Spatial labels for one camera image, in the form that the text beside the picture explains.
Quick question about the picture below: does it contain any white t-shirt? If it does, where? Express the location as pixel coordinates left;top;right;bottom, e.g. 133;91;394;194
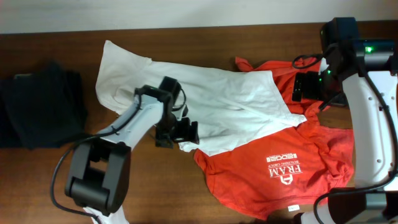
96;40;306;156

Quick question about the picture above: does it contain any red printed t-shirt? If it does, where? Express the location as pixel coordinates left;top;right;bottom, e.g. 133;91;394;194
194;60;354;220

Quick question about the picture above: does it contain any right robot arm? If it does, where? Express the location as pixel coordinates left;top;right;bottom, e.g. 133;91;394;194
292;17;397;223

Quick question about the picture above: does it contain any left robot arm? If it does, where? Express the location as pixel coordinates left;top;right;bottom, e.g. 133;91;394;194
65;81;200;223

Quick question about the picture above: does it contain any folded black clothes stack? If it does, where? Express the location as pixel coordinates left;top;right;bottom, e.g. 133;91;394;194
1;62;88;149

